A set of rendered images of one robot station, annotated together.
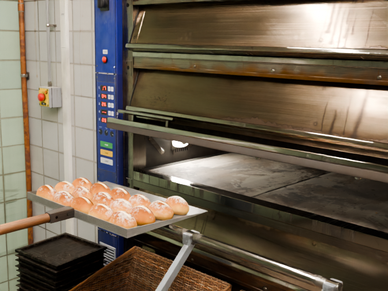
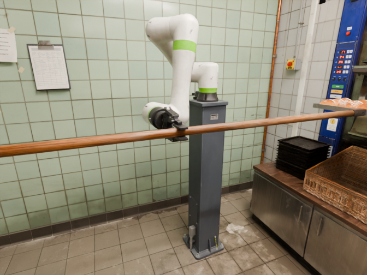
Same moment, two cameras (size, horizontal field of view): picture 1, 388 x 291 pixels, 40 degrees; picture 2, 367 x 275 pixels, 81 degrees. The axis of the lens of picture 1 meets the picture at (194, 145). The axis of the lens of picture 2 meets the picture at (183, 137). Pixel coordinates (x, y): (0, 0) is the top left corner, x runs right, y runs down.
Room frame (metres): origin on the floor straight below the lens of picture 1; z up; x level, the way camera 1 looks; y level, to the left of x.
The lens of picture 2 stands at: (0.29, 0.76, 1.39)
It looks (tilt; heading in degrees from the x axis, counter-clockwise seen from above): 17 degrees down; 25
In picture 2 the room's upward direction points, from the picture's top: straight up
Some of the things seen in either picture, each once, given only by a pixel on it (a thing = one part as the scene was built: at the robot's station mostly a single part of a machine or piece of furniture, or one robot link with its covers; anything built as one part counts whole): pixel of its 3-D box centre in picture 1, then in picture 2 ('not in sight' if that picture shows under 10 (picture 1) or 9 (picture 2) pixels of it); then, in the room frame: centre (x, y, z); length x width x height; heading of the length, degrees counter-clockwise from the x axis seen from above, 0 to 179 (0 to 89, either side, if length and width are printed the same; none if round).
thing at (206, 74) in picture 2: not in sight; (206, 77); (1.70, 1.25, 1.36); 0.16 x 0.13 x 0.19; 90
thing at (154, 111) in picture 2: not in sight; (161, 118); (1.08, 1.24, 1.19); 0.12 x 0.06 x 0.09; 138
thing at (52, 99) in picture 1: (49, 96); (292, 64); (2.67, 0.73, 1.46); 0.10 x 0.07 x 0.10; 47
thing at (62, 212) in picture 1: (59, 214); (356, 112); (1.63, 0.42, 1.19); 0.09 x 0.04 x 0.03; 138
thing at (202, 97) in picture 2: not in sight; (203, 95); (1.73, 1.28, 1.23); 0.26 x 0.15 x 0.06; 51
